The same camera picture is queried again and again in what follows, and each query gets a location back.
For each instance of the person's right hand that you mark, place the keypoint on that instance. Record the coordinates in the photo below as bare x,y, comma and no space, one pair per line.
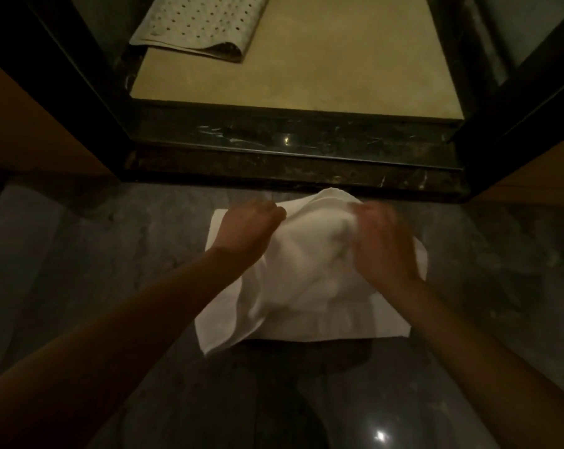
385,247

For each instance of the person's left hand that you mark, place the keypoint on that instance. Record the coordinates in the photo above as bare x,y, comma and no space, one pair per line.
244,233

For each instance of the white towel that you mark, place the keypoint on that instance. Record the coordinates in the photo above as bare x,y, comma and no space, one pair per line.
310,285

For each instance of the person's left forearm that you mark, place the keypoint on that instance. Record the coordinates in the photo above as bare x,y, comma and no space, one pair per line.
99,350

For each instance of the person's right forearm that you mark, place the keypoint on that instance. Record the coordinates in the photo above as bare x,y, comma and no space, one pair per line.
487,369

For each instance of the black marble threshold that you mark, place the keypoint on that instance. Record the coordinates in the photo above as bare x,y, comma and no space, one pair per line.
286,135

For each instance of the perforated white bath mat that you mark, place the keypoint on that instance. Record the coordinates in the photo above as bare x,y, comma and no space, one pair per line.
193,23

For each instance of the black door frame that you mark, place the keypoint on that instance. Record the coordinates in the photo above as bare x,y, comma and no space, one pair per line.
76,88

